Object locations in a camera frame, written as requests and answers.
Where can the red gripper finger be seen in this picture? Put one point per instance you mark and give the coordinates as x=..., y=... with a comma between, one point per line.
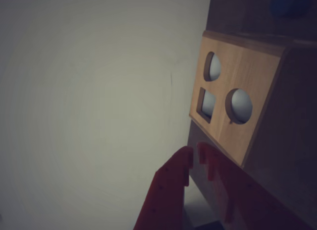
x=237, y=190
x=168, y=190

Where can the blue wooden cylinder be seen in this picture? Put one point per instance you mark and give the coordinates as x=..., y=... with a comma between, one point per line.
x=288, y=3

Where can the wooden shape sorter box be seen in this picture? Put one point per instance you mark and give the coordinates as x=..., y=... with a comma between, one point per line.
x=242, y=74

